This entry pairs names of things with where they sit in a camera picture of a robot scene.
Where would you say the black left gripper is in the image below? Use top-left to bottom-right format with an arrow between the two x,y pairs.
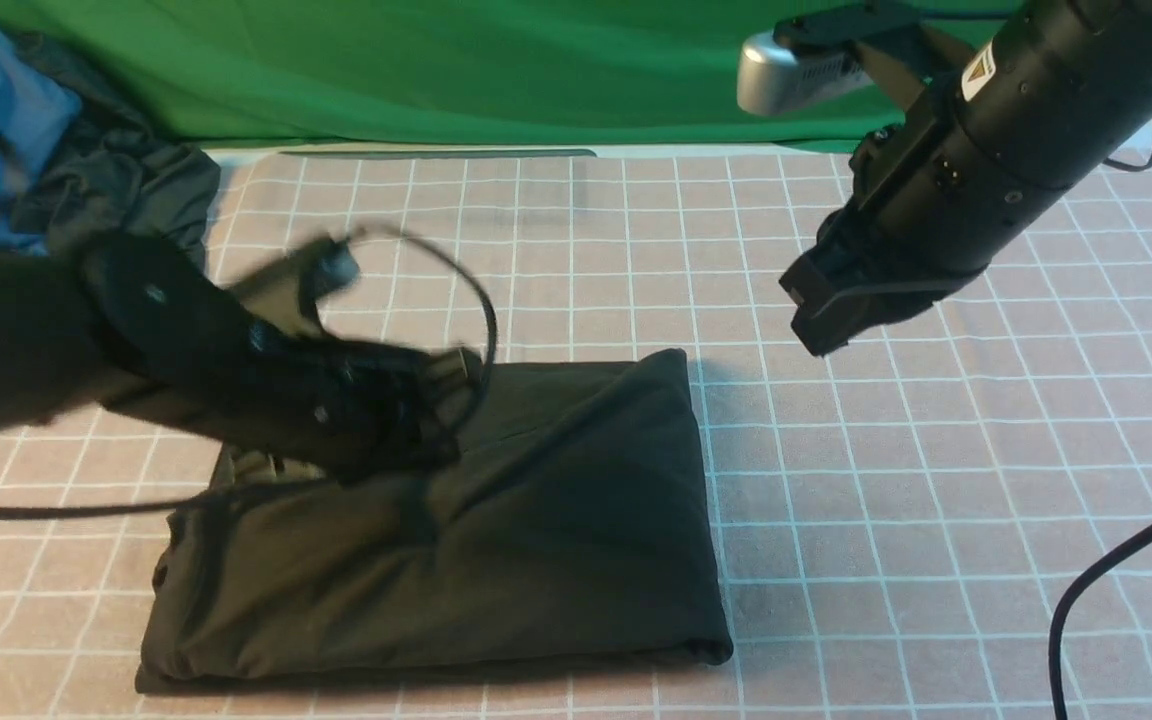
81,238 -> 485,479

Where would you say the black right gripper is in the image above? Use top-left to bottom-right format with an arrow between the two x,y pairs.
780,1 -> 1152,357

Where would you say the dark gray long-sleeve shirt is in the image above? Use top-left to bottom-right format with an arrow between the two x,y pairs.
134,348 -> 733,694

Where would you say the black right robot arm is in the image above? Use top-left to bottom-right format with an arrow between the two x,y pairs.
774,1 -> 1152,357

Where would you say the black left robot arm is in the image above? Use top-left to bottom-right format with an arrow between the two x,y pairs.
0,236 -> 494,477

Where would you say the pink grid tablecloth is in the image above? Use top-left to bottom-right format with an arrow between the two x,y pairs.
0,147 -> 1152,719

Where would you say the green backdrop cloth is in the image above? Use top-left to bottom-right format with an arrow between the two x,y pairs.
0,1 -> 901,151

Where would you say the dark crumpled garment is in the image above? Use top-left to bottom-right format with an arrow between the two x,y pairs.
9,32 -> 221,270

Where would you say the black left camera cable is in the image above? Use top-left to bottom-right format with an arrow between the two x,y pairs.
0,222 -> 499,521

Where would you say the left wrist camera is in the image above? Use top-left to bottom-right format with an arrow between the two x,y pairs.
226,235 -> 362,336

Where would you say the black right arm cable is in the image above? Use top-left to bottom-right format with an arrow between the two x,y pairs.
1048,485 -> 1152,720

